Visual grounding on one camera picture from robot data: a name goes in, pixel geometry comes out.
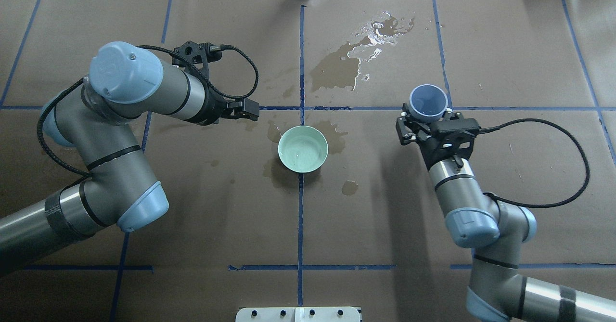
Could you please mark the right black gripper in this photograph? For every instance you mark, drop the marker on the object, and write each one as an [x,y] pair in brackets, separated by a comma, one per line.
[429,145]

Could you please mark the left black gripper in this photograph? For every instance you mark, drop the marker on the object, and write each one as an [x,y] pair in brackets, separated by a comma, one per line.
[214,108]

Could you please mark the light blue plastic cup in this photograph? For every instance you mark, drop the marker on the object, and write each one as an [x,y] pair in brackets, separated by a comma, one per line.
[427,103]

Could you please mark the mint green bowl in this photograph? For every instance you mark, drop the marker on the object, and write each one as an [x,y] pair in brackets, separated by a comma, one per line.
[303,149]

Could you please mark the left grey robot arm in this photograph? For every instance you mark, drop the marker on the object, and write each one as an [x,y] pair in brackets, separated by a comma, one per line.
[86,130]

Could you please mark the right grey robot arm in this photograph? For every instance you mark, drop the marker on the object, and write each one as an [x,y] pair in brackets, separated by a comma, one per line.
[495,228]

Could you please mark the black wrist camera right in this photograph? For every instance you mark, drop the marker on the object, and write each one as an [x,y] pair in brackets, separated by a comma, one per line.
[442,129]

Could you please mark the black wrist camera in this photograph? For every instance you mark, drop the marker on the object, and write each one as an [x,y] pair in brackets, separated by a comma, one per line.
[200,55]
[442,129]

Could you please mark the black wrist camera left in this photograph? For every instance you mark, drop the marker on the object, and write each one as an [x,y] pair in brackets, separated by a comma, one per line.
[200,55]

